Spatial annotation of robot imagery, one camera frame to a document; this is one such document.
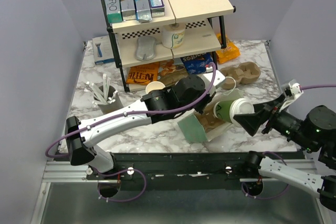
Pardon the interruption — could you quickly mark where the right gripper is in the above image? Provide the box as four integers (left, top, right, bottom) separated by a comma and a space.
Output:
233, 92, 317, 151

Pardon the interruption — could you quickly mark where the stack of green paper cups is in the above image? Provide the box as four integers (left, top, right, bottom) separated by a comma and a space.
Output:
145, 81, 165, 94

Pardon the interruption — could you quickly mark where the single green paper cup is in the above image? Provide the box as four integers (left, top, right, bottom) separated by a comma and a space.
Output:
213, 98, 255, 127

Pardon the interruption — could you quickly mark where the single cardboard cup carrier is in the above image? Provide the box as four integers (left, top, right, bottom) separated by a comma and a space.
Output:
195, 108, 226, 133

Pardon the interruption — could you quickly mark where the green Fresh paper bag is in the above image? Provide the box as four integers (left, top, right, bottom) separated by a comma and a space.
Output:
177, 88, 244, 143

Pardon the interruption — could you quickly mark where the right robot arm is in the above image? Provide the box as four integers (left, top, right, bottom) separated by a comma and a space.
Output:
233, 94, 335, 211

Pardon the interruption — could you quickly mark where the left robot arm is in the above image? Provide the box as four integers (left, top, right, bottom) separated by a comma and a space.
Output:
65, 73, 223, 179

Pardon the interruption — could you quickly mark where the brown chips bag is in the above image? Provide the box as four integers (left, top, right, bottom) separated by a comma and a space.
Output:
157, 58, 188, 87

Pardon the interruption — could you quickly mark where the blue Doritos bag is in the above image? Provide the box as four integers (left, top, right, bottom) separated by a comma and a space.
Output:
181, 52, 213, 74

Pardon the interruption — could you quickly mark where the orange yellow snack bag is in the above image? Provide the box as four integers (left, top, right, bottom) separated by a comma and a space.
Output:
215, 37, 240, 64

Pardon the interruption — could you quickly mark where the white patterned paper cup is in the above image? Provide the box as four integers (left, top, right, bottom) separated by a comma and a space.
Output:
161, 23, 186, 49

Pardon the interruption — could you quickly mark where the beige three-tier shelf rack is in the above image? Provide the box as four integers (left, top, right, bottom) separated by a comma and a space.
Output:
106, 0, 236, 92

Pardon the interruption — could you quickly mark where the grey straw holder cup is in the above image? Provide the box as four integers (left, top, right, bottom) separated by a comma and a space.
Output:
84, 73, 123, 114

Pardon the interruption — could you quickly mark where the silver blue RiO box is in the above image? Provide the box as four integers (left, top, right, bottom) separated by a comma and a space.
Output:
134, 0, 152, 23

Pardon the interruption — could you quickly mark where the blue razor package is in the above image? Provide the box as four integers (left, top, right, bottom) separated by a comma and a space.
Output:
92, 36, 114, 65

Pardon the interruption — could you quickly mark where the teal RiO box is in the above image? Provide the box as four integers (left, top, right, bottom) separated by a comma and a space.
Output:
104, 0, 123, 24

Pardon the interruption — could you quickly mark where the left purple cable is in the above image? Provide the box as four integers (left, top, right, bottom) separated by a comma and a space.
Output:
45, 61, 217, 204

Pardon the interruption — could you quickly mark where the purple cable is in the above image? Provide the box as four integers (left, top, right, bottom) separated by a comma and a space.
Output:
241, 84, 336, 200
45, 61, 217, 204

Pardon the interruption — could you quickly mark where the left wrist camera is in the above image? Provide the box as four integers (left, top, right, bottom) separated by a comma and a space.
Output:
200, 66, 226, 95

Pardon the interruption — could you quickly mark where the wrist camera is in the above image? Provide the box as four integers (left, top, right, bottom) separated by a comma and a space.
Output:
200, 66, 226, 95
279, 79, 303, 112

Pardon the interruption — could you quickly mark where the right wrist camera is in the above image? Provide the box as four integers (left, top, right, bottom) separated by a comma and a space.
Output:
279, 79, 303, 112

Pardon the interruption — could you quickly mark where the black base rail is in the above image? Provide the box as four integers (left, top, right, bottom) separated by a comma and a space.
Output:
54, 150, 292, 192

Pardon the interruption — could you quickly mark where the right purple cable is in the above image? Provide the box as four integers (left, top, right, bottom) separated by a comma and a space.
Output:
241, 84, 336, 200

